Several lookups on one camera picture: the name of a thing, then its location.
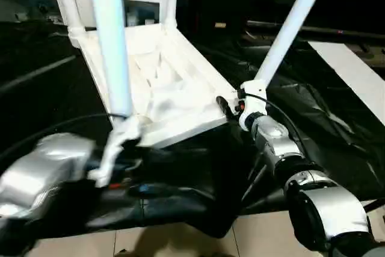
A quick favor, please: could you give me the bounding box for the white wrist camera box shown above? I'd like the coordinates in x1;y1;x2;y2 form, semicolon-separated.
87;116;144;188
238;79;269;132

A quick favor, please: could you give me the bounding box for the white flat panel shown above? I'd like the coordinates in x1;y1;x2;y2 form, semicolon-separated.
308;40;385;126

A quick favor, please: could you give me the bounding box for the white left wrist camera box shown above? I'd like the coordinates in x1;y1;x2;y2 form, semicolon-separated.
87;116;144;188

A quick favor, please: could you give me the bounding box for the white plastic table top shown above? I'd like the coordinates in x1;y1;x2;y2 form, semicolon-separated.
67;23;244;149

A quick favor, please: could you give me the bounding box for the black plastic mat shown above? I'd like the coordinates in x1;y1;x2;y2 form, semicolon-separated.
0;21;385;240

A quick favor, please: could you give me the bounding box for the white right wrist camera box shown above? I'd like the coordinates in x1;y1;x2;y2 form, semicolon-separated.
238;79;269;132

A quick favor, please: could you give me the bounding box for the dark horizontal rail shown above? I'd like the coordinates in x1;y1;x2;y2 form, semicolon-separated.
247;20;385;39

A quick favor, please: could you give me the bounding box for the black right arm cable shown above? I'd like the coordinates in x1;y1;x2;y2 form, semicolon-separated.
244;91;307;161

